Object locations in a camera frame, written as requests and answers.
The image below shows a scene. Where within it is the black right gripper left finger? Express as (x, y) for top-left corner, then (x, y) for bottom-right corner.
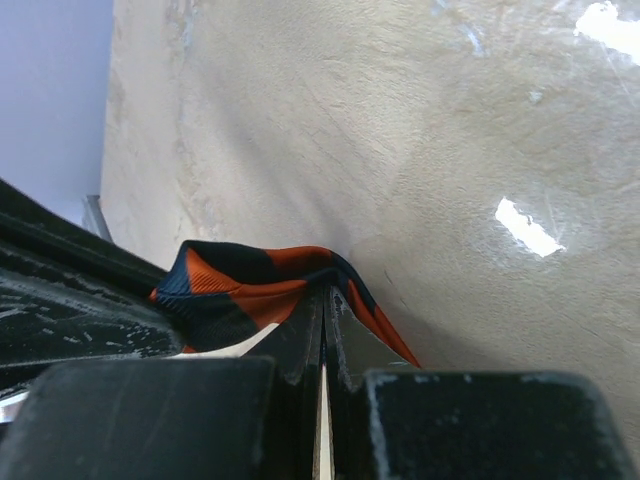
(1, 288), (324, 479)

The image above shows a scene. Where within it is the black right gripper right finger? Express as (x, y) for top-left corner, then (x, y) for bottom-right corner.
(324, 287), (636, 479)

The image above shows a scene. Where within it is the orange navy striped tie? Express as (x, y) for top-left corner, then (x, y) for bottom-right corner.
(150, 240), (418, 365)

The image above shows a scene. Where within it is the aluminium frame rail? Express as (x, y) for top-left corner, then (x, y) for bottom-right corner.
(82, 195), (113, 243)

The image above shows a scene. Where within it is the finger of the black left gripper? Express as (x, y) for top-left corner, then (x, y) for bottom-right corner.
(1, 183), (184, 395)

